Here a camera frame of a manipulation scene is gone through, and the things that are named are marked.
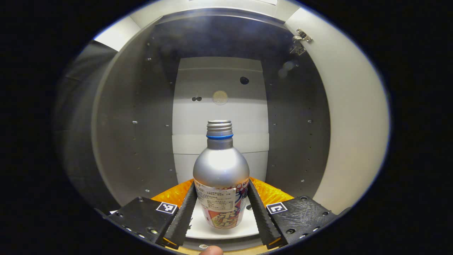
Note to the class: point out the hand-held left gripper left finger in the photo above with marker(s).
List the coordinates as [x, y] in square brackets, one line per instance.
[185, 216]

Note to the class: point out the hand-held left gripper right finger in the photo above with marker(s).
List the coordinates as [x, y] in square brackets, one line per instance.
[263, 219]

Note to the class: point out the silver aluminium bottle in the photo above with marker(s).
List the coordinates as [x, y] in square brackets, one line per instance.
[221, 166]

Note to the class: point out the grey cabinet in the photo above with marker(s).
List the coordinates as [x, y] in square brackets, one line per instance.
[141, 124]

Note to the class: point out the beige cabinet door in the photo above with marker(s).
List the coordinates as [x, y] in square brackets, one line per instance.
[354, 124]

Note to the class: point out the silver door hinge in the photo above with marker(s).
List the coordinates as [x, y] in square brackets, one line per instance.
[300, 40]

